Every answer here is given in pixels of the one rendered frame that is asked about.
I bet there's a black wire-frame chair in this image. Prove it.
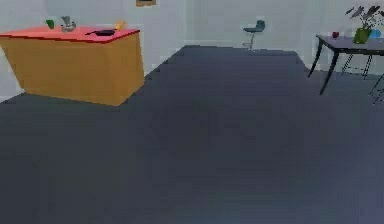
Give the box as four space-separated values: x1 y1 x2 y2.
341 53 373 80
368 73 384 106

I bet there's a teal bar stool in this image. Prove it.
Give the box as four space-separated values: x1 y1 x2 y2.
242 19 267 51

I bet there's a red-topped wooden counter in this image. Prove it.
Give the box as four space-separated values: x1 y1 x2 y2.
0 25 146 107

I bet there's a dark grey table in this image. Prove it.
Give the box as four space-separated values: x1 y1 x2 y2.
307 34 384 96

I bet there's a black frying pan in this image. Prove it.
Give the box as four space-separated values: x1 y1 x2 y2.
85 29 117 37

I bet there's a grey kettle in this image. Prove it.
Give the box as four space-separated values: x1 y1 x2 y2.
60 15 77 33

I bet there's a framed wall picture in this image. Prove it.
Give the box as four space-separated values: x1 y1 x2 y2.
135 0 157 8

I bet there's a house plant in green pot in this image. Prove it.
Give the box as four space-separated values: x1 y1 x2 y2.
345 5 384 45

